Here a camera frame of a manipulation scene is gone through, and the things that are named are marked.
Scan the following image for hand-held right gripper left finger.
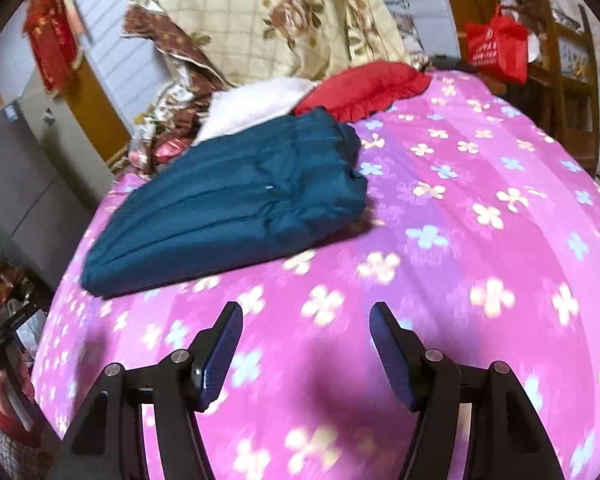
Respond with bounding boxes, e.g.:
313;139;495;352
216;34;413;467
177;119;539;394
47;302;244;480

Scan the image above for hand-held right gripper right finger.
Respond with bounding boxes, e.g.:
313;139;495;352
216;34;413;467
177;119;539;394
369;302;567;480

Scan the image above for teal quilted jacket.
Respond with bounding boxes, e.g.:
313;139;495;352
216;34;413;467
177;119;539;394
80;107;369;299

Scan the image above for person's left forearm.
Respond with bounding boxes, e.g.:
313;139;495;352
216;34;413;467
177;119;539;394
0;407;63;480

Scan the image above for person's left hand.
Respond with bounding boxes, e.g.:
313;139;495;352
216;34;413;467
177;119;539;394
0;364;37;418

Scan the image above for pink floral bed sheet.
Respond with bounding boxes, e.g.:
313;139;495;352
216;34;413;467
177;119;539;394
30;70;600;480

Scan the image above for grey refrigerator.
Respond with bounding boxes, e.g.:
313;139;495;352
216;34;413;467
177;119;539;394
0;62;118;283

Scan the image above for clear plastic wrappers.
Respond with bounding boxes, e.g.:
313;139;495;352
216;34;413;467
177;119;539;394
127;117;156;171

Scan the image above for white pillow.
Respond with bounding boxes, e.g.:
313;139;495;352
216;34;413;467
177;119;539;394
195;77;317;145

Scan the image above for red ruffled pillow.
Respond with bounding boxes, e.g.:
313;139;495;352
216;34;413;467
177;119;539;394
292;60;434;124

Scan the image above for red tasselled hanging banner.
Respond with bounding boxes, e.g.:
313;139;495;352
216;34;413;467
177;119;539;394
22;0;83;92

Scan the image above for wooden shelf rack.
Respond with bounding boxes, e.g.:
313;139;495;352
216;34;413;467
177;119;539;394
500;0;600;173

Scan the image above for red shopping bag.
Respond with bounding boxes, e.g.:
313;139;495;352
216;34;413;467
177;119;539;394
464;4;532;87

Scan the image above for beige floral quilt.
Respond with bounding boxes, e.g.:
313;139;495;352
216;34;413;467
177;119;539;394
121;0;423;161

